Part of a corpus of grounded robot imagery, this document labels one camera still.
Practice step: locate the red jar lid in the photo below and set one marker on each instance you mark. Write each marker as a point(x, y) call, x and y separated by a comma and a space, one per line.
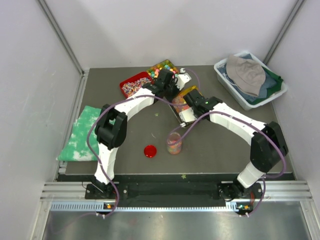
point(150, 151)

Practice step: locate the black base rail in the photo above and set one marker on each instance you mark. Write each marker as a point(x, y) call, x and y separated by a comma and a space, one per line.
point(169, 190)

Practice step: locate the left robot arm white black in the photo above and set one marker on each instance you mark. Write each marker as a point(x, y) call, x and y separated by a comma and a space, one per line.
point(109, 131)

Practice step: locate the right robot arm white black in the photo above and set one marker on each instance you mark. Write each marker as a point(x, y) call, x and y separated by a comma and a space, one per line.
point(268, 147)

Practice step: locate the green white cloth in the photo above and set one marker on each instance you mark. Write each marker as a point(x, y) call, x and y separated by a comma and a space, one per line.
point(76, 148)

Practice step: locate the blue-grey garment in basket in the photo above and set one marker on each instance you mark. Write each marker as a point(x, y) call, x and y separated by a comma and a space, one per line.
point(269, 83)

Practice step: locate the tin with colourful cube candies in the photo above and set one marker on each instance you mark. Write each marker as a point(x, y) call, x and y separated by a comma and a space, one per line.
point(154, 70)

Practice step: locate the red tin with lollipops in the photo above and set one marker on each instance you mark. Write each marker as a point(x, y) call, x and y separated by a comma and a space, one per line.
point(131, 85)

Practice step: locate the beige bucket hat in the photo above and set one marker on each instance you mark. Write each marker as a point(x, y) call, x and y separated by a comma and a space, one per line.
point(247, 74)

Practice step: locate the clear plastic jar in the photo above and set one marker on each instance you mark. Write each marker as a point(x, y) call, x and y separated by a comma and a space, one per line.
point(173, 143)

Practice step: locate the golden tin with star candies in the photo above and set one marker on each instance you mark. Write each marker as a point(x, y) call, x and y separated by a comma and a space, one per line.
point(182, 105)

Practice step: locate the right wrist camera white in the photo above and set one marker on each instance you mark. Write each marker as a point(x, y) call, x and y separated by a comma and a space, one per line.
point(187, 117)

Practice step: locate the green garment in basket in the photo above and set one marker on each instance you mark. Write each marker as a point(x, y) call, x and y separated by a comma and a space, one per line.
point(272, 90)

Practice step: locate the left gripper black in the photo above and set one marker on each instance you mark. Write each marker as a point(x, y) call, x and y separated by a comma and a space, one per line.
point(177, 90)

